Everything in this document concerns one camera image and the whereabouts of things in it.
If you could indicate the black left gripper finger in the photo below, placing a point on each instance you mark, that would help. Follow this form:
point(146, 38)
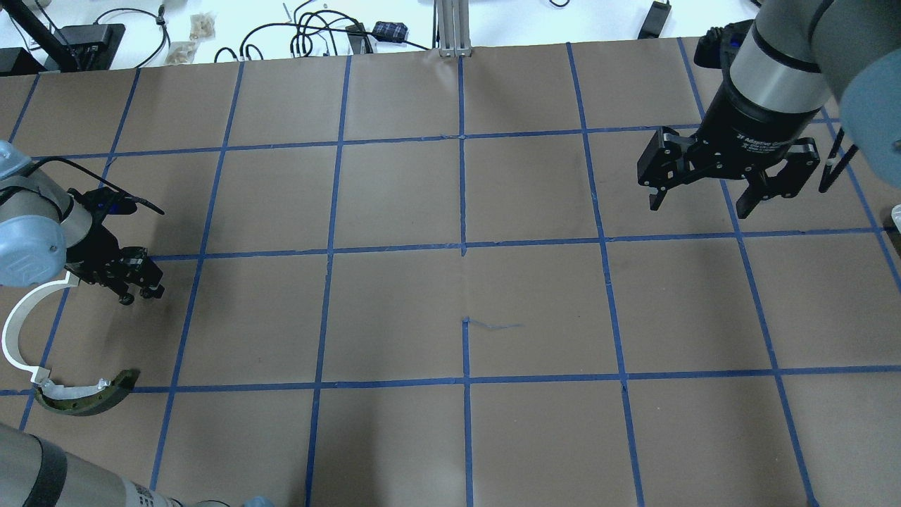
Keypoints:
point(149, 280)
point(125, 296)

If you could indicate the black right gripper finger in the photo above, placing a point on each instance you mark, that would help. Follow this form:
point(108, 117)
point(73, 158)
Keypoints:
point(748, 200)
point(656, 197)

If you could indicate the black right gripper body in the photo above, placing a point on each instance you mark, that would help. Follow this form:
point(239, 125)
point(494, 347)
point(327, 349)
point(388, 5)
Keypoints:
point(745, 123)

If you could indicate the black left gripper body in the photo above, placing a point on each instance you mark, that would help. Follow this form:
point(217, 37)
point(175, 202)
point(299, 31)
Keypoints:
point(97, 248)

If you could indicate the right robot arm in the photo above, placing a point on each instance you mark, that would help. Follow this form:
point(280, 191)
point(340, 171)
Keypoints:
point(778, 70)

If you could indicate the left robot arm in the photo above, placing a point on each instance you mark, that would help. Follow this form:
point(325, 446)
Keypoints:
point(46, 229)

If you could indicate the dark green curved part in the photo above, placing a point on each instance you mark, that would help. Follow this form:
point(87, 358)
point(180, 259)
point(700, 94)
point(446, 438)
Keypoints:
point(86, 401)

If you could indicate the black power adapter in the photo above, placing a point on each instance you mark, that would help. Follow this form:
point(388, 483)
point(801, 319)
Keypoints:
point(655, 20)

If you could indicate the white semicircular bracket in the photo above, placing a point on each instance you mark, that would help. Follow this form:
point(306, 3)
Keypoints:
point(16, 318)

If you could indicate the aluminium frame post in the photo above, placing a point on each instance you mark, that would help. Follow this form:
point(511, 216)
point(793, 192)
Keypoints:
point(452, 28)

